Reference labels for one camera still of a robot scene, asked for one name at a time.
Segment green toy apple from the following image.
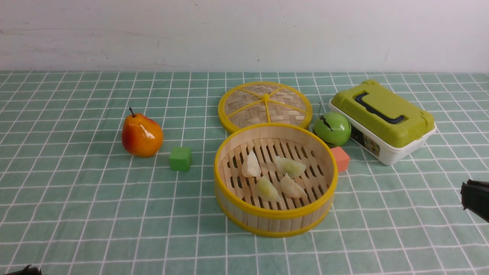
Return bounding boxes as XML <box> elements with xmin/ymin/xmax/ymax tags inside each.
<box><xmin>313</xmin><ymin>104</ymin><xmax>351</xmax><ymax>148</ymax></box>

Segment white box with green lid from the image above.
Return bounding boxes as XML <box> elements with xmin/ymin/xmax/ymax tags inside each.
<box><xmin>329</xmin><ymin>79</ymin><xmax>437</xmax><ymax>165</ymax></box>

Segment woven bamboo steamer lid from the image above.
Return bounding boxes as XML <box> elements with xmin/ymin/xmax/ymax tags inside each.
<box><xmin>218</xmin><ymin>81</ymin><xmax>313</xmax><ymax>133</ymax></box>

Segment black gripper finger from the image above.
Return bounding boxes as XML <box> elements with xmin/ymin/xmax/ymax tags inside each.
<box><xmin>460</xmin><ymin>180</ymin><xmax>489</xmax><ymax>222</ymax></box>

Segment orange red toy pear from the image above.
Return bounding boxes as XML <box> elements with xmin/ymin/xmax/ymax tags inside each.
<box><xmin>121</xmin><ymin>107</ymin><xmax>164</xmax><ymax>158</ymax></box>

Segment bamboo steamer tray yellow rims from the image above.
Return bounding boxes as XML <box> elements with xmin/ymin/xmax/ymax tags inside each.
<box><xmin>214</xmin><ymin>123</ymin><xmax>338</xmax><ymax>238</ymax></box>

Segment orange foam cube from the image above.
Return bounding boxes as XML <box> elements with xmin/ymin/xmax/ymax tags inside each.
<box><xmin>331</xmin><ymin>146</ymin><xmax>350</xmax><ymax>173</ymax></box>

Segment greenish translucent dumpling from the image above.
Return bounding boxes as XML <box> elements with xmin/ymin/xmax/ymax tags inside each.
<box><xmin>256</xmin><ymin>176</ymin><xmax>281</xmax><ymax>202</ymax></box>

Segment pale white dumpling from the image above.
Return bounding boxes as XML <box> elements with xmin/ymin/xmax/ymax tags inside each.
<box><xmin>280</xmin><ymin>173</ymin><xmax>307</xmax><ymax>199</ymax></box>

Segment green foam cube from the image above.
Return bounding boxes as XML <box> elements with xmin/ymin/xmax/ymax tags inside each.
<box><xmin>169</xmin><ymin>147</ymin><xmax>192</xmax><ymax>171</ymax></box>

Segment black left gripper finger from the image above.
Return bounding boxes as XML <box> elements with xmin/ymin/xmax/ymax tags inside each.
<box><xmin>5</xmin><ymin>265</ymin><xmax>42</xmax><ymax>275</ymax></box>

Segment pale green dumpling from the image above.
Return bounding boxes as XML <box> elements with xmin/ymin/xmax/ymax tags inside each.
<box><xmin>274</xmin><ymin>155</ymin><xmax>306</xmax><ymax>178</ymax></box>

